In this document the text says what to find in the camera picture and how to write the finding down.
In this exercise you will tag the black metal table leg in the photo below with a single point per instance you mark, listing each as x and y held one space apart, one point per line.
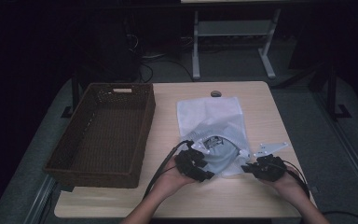
74 99

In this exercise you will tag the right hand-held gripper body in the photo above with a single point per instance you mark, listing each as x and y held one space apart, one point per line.
270 168

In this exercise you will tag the black metal stand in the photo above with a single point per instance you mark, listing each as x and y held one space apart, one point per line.
332 93

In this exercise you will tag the person's left hand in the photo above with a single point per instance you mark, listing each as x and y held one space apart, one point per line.
171 183

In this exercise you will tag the light blue cloth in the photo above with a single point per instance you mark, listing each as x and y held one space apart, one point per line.
222 158

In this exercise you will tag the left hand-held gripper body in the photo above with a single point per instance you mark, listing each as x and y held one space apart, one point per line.
188 163

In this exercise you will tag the white metal desk frame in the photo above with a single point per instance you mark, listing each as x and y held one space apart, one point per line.
195 46

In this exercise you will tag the grey tape strip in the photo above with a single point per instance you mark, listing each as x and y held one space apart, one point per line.
314 189

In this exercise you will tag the brown wicker basket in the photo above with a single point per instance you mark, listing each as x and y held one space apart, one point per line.
105 137

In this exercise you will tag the person's right hand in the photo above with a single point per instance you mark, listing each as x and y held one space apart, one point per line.
289 186

